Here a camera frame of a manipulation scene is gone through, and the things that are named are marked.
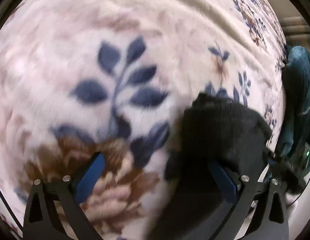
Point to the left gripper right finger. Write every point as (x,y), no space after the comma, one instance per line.
(269,220)

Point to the black striped sweater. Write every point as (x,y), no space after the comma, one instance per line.
(218,135)

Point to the teal velvet blanket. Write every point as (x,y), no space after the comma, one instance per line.
(295,130)

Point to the floral bed blanket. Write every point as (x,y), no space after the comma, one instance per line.
(116,75)

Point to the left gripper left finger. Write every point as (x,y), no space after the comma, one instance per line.
(41,220)

